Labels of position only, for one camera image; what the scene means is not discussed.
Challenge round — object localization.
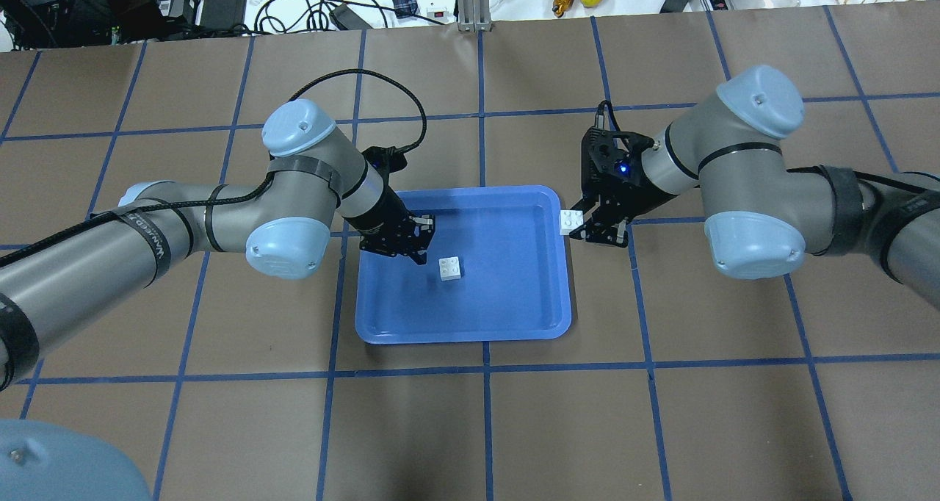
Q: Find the blue plastic tray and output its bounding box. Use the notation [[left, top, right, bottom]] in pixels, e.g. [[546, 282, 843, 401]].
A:
[[355, 185, 573, 345]]

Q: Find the aluminium frame post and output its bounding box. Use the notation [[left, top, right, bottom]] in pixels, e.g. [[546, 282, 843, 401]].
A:
[[454, 0, 491, 32]]

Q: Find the black power adapter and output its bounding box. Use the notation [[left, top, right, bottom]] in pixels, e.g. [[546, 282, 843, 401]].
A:
[[199, 0, 247, 30]]

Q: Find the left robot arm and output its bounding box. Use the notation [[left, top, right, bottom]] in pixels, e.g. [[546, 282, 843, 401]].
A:
[[1, 96, 436, 388]]

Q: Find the white block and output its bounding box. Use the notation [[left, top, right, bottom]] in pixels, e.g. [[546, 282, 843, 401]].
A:
[[438, 256, 463, 281], [560, 210, 584, 236]]

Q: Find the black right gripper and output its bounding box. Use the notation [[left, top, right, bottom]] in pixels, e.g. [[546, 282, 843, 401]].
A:
[[571, 126, 658, 248]]

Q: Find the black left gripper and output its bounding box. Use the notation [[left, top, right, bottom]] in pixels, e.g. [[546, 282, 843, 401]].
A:
[[344, 146, 435, 264]]

